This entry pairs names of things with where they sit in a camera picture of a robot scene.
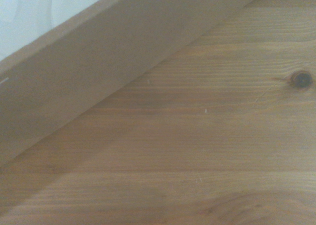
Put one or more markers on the white plastic bag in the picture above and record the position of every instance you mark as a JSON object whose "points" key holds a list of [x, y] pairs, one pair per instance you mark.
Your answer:
{"points": [[37, 14]]}

